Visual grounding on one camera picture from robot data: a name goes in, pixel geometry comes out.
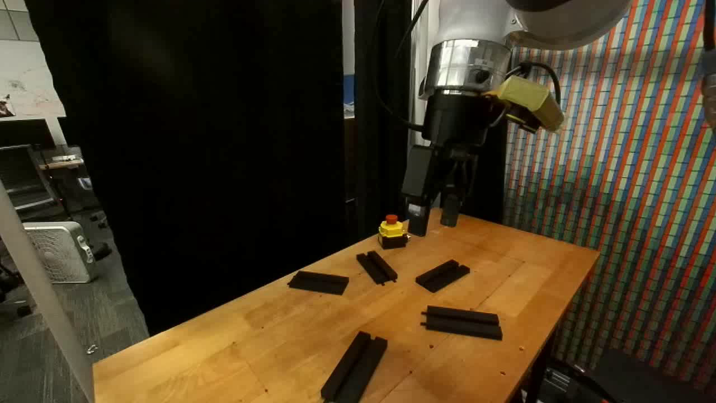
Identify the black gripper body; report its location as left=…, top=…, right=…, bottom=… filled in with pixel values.
left=423, top=92, right=509, bottom=158

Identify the black grooved track piece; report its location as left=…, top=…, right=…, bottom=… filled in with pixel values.
left=318, top=329, right=390, bottom=403
left=415, top=256, right=473, bottom=295
left=419, top=301, right=507, bottom=342
left=287, top=268, right=352, bottom=298
left=353, top=248, right=400, bottom=287

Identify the yellow red emergency stop button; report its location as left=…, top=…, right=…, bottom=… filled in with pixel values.
left=377, top=212, right=412, bottom=251

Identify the narrow black curtain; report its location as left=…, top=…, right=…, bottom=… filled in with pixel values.
left=353, top=0, right=415, bottom=237

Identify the white upright pole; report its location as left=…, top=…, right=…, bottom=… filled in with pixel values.
left=408, top=0, right=443, bottom=129

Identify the colourful patterned backdrop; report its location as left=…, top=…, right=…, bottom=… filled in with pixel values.
left=501, top=0, right=716, bottom=393

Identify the black chair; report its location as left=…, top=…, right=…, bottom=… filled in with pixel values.
left=589, top=346, right=716, bottom=403

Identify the white box appliance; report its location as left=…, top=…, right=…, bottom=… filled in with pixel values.
left=21, top=218, right=98, bottom=287

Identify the grey slanted beam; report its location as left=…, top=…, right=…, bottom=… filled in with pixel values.
left=0, top=180, right=97, bottom=403

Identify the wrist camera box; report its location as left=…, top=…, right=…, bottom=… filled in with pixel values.
left=488, top=72, right=568, bottom=133

